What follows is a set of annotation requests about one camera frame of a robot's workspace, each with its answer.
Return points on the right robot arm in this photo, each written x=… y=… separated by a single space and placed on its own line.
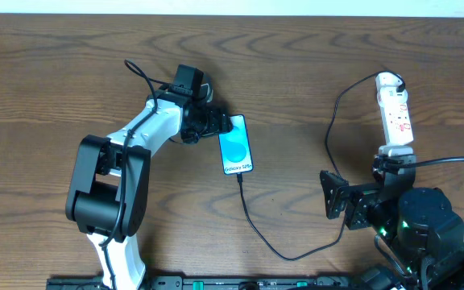
x=418 y=225

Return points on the white USB charger plug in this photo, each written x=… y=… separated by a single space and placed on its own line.
x=390 y=79

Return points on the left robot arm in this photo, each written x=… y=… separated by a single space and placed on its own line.
x=107 y=196

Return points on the white power strip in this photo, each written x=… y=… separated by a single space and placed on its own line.
x=395 y=116

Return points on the Galaxy smartphone blue screen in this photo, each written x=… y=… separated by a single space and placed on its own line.
x=235 y=147

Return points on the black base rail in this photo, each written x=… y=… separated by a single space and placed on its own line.
x=168 y=282

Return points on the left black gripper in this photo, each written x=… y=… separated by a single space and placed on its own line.
x=221 y=122

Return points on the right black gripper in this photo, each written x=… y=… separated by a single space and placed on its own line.
x=350 y=197

